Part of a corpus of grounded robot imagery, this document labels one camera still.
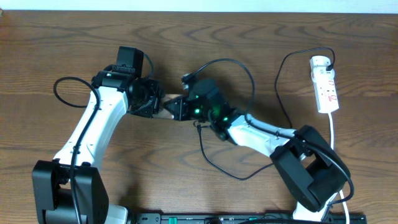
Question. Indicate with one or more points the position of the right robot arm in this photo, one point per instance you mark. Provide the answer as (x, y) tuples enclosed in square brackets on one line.
[(309, 167)]

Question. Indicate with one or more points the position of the white power strip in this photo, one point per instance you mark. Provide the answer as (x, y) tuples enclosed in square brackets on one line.
[(325, 92)]

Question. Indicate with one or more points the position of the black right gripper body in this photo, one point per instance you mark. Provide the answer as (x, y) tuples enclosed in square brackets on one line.
[(189, 110)]

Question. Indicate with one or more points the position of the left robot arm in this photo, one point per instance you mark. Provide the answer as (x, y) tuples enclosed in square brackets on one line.
[(69, 188)]

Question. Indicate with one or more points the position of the white USB charger plug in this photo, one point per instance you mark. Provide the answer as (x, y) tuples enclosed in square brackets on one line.
[(319, 74)]

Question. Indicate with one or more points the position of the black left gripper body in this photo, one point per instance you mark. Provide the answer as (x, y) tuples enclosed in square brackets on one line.
[(148, 98)]

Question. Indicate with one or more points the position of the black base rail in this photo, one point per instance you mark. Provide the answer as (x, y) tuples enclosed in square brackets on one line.
[(156, 218)]

